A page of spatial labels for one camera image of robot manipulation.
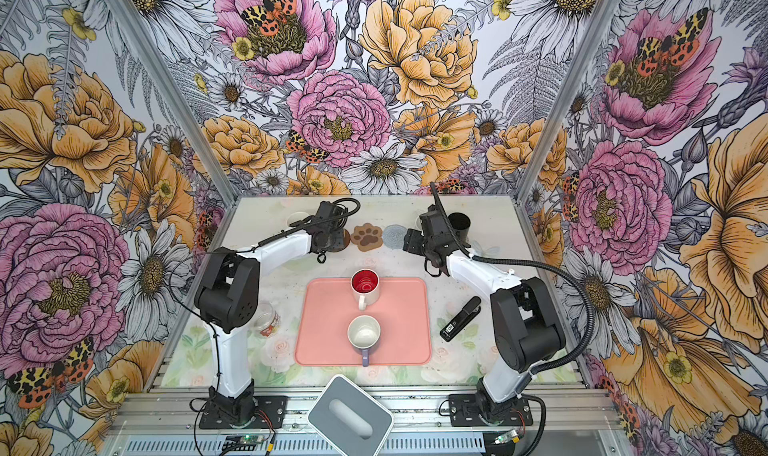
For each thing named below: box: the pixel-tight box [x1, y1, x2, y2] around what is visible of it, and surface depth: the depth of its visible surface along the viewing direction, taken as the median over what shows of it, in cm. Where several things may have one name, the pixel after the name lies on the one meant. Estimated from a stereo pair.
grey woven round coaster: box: [383, 224, 407, 250], surface depth 113 cm
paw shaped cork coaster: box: [351, 223, 383, 252], surface depth 111 cm
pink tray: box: [295, 277, 432, 366], surface depth 92 cm
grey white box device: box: [307, 374, 394, 456], surface depth 71 cm
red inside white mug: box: [350, 268, 380, 311], surface depth 92 cm
